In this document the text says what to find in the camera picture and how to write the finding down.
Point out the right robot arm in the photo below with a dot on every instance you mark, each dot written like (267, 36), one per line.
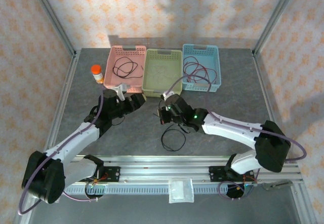
(227, 130)

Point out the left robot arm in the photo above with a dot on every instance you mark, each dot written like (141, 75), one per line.
(76, 140)

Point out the orange lid bottle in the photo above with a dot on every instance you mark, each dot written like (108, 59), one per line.
(98, 75)

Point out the green plastic basket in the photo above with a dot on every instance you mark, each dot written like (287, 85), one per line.
(162, 59)

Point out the pink plastic basket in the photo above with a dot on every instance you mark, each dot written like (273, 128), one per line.
(126, 51)

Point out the aluminium side beam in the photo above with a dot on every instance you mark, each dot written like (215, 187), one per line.
(268, 102)
(67, 82)

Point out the blue plastic basket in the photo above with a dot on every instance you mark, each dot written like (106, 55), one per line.
(202, 54)

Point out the clear plastic bag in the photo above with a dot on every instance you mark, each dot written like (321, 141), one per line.
(181, 191)

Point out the grey pliers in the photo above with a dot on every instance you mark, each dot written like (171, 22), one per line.
(276, 184)

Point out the aluminium mounting rail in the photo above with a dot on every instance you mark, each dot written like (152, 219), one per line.
(164, 169)

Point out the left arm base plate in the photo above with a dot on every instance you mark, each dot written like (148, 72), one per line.
(114, 173)

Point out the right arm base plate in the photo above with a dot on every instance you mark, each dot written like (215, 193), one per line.
(215, 173)

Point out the aluminium frame post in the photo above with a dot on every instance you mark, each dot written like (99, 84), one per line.
(276, 18)
(52, 18)

